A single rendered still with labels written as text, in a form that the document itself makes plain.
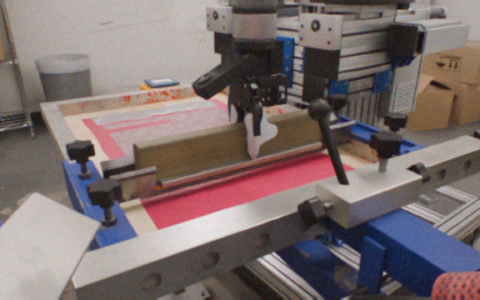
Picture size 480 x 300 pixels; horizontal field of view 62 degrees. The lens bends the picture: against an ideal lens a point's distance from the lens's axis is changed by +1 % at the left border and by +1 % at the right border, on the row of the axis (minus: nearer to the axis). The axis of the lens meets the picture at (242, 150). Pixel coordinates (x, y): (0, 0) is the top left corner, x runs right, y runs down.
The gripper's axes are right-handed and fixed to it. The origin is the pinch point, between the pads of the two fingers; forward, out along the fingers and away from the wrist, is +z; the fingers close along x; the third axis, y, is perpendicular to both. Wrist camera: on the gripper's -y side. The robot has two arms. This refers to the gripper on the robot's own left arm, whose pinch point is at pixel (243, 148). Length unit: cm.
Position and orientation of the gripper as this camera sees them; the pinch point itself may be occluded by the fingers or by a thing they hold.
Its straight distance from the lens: 75.2
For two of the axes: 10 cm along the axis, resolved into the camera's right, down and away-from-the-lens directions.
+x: -5.2, -3.4, 7.9
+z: 0.0, 9.2, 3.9
